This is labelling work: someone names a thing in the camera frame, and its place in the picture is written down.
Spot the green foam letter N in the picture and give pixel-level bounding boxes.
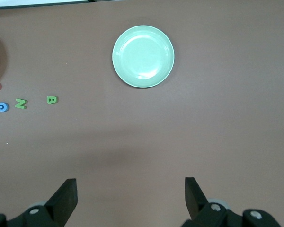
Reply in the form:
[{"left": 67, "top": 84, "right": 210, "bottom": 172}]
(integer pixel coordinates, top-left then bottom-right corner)
[{"left": 14, "top": 98, "right": 28, "bottom": 110}]

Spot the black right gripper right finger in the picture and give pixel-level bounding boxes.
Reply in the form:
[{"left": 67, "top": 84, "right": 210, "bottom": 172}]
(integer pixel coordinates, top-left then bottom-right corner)
[{"left": 179, "top": 176, "right": 282, "bottom": 227}]

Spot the light green round plate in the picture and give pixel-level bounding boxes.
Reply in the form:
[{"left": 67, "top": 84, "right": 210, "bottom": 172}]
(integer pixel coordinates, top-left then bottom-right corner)
[{"left": 112, "top": 25, "right": 175, "bottom": 89}]

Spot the white table edge rail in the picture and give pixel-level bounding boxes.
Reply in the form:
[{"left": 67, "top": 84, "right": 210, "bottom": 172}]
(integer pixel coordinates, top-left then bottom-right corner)
[{"left": 0, "top": 0, "right": 124, "bottom": 10}]

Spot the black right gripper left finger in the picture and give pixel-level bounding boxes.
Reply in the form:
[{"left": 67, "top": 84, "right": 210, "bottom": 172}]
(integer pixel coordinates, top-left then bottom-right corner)
[{"left": 0, "top": 178, "right": 78, "bottom": 227}]

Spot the brown table cloth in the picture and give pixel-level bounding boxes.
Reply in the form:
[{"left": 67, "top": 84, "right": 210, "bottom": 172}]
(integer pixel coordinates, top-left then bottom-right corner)
[{"left": 0, "top": 0, "right": 284, "bottom": 227}]

